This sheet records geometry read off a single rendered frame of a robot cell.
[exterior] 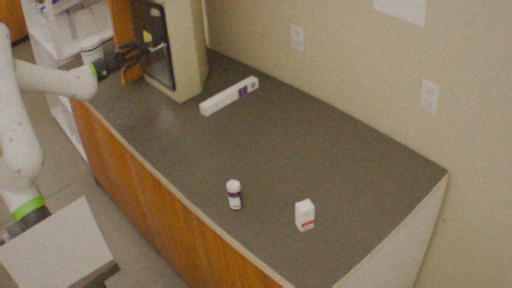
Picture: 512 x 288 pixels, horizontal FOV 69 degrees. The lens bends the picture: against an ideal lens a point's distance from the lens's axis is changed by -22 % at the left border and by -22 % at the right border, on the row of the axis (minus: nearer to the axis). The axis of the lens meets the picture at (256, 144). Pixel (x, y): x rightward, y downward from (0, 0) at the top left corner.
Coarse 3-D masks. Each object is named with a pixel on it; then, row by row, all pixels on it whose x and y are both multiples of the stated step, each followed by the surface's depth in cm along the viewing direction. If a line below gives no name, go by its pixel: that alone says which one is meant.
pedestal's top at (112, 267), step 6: (108, 264) 120; (114, 264) 121; (96, 270) 118; (102, 270) 118; (108, 270) 119; (114, 270) 121; (84, 276) 116; (90, 276) 116; (96, 276) 117; (102, 276) 118; (108, 276) 120; (78, 282) 114; (84, 282) 114; (90, 282) 115; (96, 282) 117; (102, 282) 119
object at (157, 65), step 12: (132, 0) 178; (144, 0) 170; (144, 12) 174; (156, 12) 165; (144, 24) 179; (156, 24) 170; (156, 36) 174; (168, 48) 171; (144, 60) 195; (156, 60) 184; (168, 60) 175; (144, 72) 201; (156, 72) 189; (168, 72) 180; (168, 84) 185
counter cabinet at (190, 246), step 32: (96, 128) 216; (96, 160) 253; (128, 160) 189; (128, 192) 218; (160, 192) 172; (160, 224) 196; (192, 224) 159; (416, 224) 138; (192, 256) 180; (224, 256) 149; (384, 256) 128; (416, 256) 160
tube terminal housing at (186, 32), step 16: (176, 0) 162; (192, 0) 171; (176, 16) 166; (192, 16) 172; (176, 32) 170; (192, 32) 175; (176, 48) 173; (192, 48) 179; (176, 64) 177; (192, 64) 182; (176, 80) 181; (192, 80) 186; (176, 96) 187; (192, 96) 190
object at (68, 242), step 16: (64, 208) 103; (80, 208) 107; (48, 224) 101; (64, 224) 105; (80, 224) 109; (96, 224) 113; (16, 240) 95; (32, 240) 99; (48, 240) 102; (64, 240) 106; (80, 240) 111; (96, 240) 115; (0, 256) 92; (16, 256) 96; (32, 256) 100; (48, 256) 104; (64, 256) 108; (80, 256) 113; (96, 256) 117; (16, 272) 98; (32, 272) 102; (48, 272) 106; (64, 272) 110; (80, 272) 115
